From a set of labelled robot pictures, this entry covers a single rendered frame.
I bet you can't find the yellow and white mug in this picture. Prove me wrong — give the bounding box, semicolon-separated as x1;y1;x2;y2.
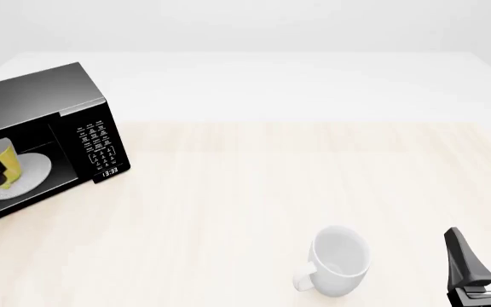
0;137;22;190

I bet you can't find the black microwave oven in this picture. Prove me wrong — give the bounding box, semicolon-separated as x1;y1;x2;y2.
0;61;132;231

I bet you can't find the plain white mug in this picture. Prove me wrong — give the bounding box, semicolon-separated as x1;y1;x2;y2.
292;224;373;298

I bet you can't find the white round turntable plate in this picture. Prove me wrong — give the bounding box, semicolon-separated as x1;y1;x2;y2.
0;151;53;201

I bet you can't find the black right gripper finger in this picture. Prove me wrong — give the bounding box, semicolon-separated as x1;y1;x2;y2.
442;226;491;291

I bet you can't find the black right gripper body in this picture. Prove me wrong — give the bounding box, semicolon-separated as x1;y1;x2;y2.
445;285;491;307

